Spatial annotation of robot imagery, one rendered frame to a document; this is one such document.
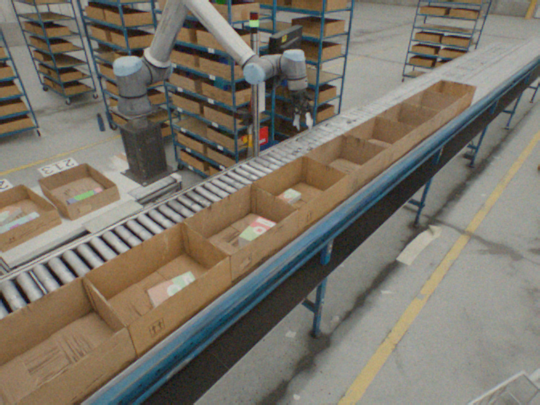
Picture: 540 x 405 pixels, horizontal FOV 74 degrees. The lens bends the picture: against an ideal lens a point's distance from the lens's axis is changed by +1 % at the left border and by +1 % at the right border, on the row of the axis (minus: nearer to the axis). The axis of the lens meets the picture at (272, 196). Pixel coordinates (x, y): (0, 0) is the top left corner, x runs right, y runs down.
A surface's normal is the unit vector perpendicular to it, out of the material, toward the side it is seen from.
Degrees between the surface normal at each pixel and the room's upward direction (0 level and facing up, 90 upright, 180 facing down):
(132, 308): 1
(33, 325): 89
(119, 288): 89
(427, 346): 0
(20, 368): 2
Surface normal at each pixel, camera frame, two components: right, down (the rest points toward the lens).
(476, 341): 0.01, -0.82
